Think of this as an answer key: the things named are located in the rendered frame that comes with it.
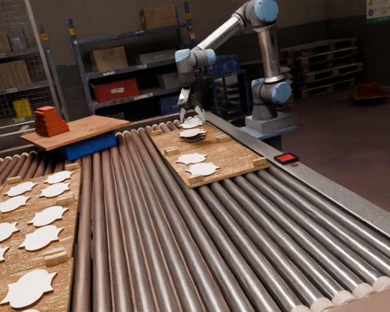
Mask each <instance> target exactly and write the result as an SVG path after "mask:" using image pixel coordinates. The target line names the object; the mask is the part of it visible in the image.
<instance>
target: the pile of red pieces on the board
mask: <svg viewBox="0 0 390 312"><path fill-rule="evenodd" d="M55 110H56V107H51V106H45V107H42V108H37V111H34V114H36V116H34V118H36V120H34V121H35V130H36V132H37V133H39V134H41V135H44V136H46V137H53V136H57V135H60V134H63V133H66V132H69V131H70V129H69V126H68V124H66V121H65V120H63V119H62V116H58V115H59V112H57V111H55Z"/></svg>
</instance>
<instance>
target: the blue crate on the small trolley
mask: <svg viewBox="0 0 390 312"><path fill-rule="evenodd" d="M238 58H239V57H238V54H236V55H224V56H216V57H215V63H214V64H211V65H209V66H203V67H200V74H201V75H222V74H226V73H229V72H234V71H239V69H240V66H239V60H238Z"/></svg>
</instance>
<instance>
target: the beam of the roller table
mask: <svg viewBox="0 0 390 312"><path fill-rule="evenodd" d="M204 116H205V119H206V120H207V122H208V123H210V124H211V125H213V126H215V127H216V128H217V129H219V130H221V131H222V132H224V133H225V134H227V135H228V136H230V137H231V138H233V139H234V140H236V141H237V142H239V143H240V144H242V145H243V146H245V147H247V148H248V149H249V150H251V151H253V152H254V153H256V154H257V155H259V156H260V157H265V158H266V161H268V162H269V163H271V164H273V165H274V166H275V167H277V168H278V169H280V170H282V171H283V172H284V173H286V174H288V175H289V176H291V177H292V178H294V179H295V180H297V181H298V182H300V183H301V184H303V185H304V186H306V187H307V188H309V189H310V190H312V191H314V192H315V193H316V194H318V195H320V196H321V197H323V198H324V199H325V200H327V201H329V202H330V203H331V204H333V205H335V206H336V207H338V208H339V209H341V210H342V211H344V212H345V213H347V214H349V215H350V216H351V217H353V218H354V219H356V220H358V221H359V222H361V223H362V224H364V225H365V226H367V227H368V228H370V229H371V230H373V231H374V232H376V233H377V234H379V235H380V236H382V237H383V238H385V239H387V240H388V241H390V213H389V212H387V211H385V210H384V209H382V208H380V207H378V206H376V205H374V204H373V203H371V202H370V201H367V200H366V199H364V198H362V197H360V196H359V195H357V194H355V193H353V192H351V191H349V190H348V189H346V188H344V187H343V186H341V185H339V184H337V183H335V182H333V181H332V180H330V179H329V178H326V177H325V176H323V175H321V174H319V173H318V172H316V171H314V170H312V169H310V168H308V167H307V166H305V165H304V164H302V163H300V162H294V163H289V164H286V165H281V164H280V163H278V162H276V161H275V160H274V156H277V155H282V154H283V153H282V152H280V151H278V150H277V149H275V148H273V147H271V146H269V145H267V144H266V143H264V142H263V141H260V140H259V139H257V138H255V137H253V136H252V135H250V134H248V133H247V132H244V131H242V130H241V129H239V128H237V127H236V126H234V125H232V124H230V123H228V122H227V121H225V120H223V119H222V118H219V117H218V116H216V115H214V114H212V113H211V112H209V111H207V112H205V115H204ZM291 164H298V166H297V167H291V166H290V165H291Z"/></svg>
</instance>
